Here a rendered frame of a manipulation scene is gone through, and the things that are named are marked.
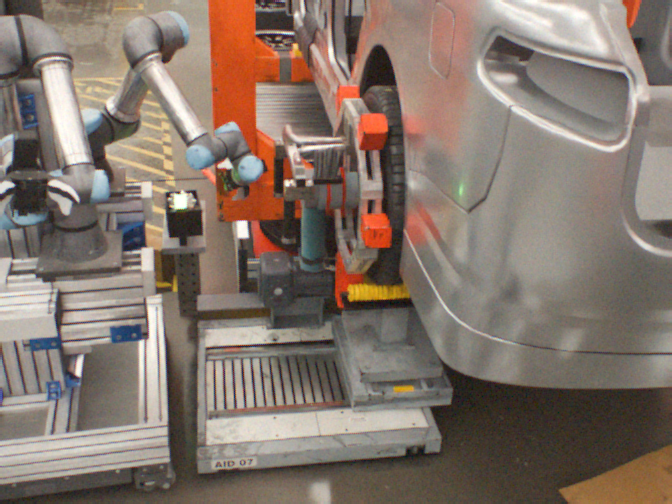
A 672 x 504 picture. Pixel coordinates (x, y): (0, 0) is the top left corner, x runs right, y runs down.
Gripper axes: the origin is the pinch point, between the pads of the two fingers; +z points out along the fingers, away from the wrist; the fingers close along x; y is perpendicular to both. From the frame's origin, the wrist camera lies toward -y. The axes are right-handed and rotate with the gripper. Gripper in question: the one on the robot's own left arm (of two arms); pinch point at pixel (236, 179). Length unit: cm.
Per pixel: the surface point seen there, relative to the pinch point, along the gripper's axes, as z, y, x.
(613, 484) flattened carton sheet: -50, -66, 143
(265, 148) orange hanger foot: 19.3, -19.8, -7.4
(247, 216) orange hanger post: 31.8, -5.6, 14.0
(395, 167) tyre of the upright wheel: -58, -31, 16
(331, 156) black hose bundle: -48, -18, 6
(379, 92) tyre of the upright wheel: -43, -43, -7
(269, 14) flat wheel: 394, -181, -142
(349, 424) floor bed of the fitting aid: -12, 0, 94
